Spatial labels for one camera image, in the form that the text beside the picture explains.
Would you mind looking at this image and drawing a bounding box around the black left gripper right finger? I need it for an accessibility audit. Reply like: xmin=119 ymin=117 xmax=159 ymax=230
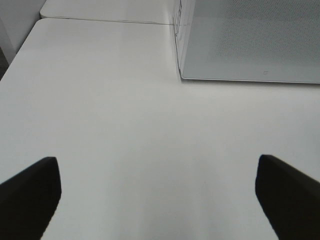
xmin=255 ymin=154 xmax=320 ymax=240

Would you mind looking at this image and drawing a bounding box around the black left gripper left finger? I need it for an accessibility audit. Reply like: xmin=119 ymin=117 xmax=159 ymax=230
xmin=0 ymin=156 xmax=62 ymax=240

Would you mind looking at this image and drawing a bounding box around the white microwave door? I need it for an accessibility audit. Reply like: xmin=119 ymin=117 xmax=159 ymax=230
xmin=181 ymin=0 xmax=320 ymax=85

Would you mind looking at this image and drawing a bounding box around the white microwave oven body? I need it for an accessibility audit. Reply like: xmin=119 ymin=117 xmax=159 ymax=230
xmin=172 ymin=0 xmax=320 ymax=85

